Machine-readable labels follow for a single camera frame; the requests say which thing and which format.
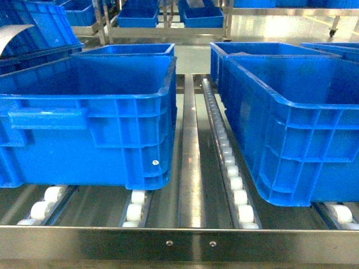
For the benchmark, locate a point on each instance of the blue rear left crate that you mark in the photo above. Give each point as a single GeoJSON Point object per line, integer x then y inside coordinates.
{"type": "Point", "coordinates": [166, 49]}

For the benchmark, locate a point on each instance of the stainless steel flow rack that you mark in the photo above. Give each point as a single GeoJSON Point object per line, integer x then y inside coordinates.
{"type": "Point", "coordinates": [87, 227]}

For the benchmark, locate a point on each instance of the blue rear right crate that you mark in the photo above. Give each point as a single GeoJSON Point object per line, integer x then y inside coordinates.
{"type": "Point", "coordinates": [219, 51]}

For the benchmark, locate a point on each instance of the white roller track centre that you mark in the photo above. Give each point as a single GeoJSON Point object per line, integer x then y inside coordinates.
{"type": "Point", "coordinates": [241, 206]}

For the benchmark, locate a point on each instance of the blue front left crate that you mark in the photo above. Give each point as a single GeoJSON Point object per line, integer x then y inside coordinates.
{"type": "Point", "coordinates": [90, 120]}

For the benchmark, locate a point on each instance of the blue front right crate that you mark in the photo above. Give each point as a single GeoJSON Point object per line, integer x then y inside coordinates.
{"type": "Point", "coordinates": [295, 120]}

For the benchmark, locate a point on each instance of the blue far bin right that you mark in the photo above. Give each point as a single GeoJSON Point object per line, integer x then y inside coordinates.
{"type": "Point", "coordinates": [200, 14]}

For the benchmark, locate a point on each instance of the blue bin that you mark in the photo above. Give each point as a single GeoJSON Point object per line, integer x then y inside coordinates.
{"type": "Point", "coordinates": [200, 14]}
{"type": "Point", "coordinates": [139, 14]}

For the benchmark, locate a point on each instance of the blue far bin left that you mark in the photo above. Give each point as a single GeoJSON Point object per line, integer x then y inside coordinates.
{"type": "Point", "coordinates": [139, 14]}

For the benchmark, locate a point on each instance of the blue tilted crate far left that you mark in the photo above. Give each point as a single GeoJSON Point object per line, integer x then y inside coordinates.
{"type": "Point", "coordinates": [50, 39]}

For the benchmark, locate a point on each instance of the blue crate far right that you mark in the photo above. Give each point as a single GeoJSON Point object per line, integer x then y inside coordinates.
{"type": "Point", "coordinates": [348, 51]}

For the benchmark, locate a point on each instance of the curved grey metal strip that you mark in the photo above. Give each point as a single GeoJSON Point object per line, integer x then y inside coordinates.
{"type": "Point", "coordinates": [8, 32]}

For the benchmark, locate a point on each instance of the steel centre divider rail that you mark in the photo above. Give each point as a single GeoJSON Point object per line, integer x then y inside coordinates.
{"type": "Point", "coordinates": [192, 212]}

